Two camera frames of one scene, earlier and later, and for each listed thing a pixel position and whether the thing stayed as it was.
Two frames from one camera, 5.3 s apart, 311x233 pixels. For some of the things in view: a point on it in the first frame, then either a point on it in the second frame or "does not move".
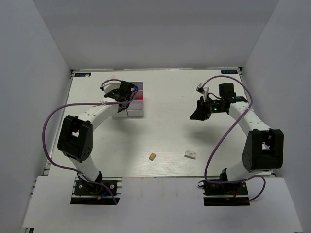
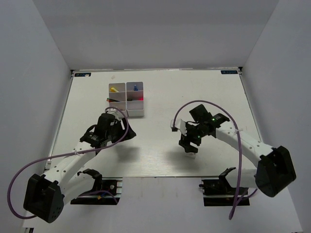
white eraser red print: (190, 154) does not move
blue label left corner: (82, 74) does not move
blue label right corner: (229, 72) does not move
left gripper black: (114, 91) -> (118, 124)
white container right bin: (136, 108) does not move
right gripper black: (201, 113) -> (185, 142)
